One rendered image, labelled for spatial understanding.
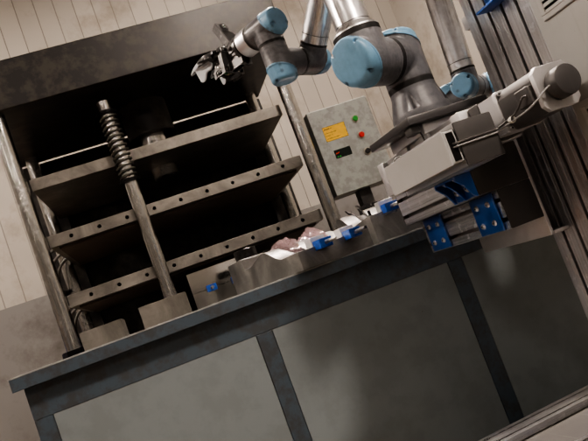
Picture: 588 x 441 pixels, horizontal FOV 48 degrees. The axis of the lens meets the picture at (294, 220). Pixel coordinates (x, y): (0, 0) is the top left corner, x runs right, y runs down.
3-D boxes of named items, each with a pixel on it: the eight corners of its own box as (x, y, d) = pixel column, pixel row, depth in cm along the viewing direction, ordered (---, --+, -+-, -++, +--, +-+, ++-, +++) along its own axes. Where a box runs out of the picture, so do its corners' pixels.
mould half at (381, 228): (452, 216, 212) (437, 177, 213) (379, 242, 206) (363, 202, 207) (399, 237, 260) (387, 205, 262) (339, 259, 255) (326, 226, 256)
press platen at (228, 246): (324, 219, 288) (319, 207, 289) (70, 308, 264) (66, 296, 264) (292, 241, 360) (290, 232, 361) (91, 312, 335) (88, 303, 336)
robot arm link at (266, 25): (274, 32, 170) (262, 3, 171) (248, 53, 178) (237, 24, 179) (295, 33, 176) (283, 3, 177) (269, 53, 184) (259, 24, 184)
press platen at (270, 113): (283, 114, 295) (278, 104, 296) (32, 192, 271) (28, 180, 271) (261, 154, 363) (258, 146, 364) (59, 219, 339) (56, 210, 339)
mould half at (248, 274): (374, 244, 202) (360, 211, 203) (304, 270, 189) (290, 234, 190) (299, 274, 245) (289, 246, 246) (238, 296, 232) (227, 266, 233)
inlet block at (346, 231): (375, 233, 193) (368, 216, 193) (362, 238, 190) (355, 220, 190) (352, 243, 204) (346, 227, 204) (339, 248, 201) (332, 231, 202)
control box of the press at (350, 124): (486, 401, 292) (367, 93, 305) (427, 428, 285) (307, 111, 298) (465, 395, 313) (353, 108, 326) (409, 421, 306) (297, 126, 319)
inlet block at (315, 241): (346, 243, 187) (339, 226, 188) (332, 248, 185) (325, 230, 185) (323, 253, 198) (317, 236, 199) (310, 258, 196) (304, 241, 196)
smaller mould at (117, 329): (127, 336, 205) (120, 318, 205) (85, 352, 202) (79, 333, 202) (129, 336, 221) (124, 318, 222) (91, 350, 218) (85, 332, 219)
